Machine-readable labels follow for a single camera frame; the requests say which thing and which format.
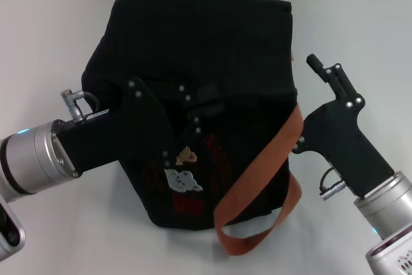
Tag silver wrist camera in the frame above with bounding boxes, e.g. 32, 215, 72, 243
364, 223, 412, 275
0, 202, 25, 254

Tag black food bag brown straps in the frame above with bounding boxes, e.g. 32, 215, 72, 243
80, 0, 304, 247

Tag left gripper silver cable connector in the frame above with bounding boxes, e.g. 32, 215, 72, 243
60, 89, 101, 122

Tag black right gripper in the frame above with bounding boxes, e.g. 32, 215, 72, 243
290, 53, 396, 199

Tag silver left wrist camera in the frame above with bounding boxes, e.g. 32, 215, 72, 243
0, 202, 25, 254

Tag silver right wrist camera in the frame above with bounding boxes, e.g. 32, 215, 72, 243
364, 223, 412, 275

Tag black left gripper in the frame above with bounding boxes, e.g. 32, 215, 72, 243
52, 76, 226, 175

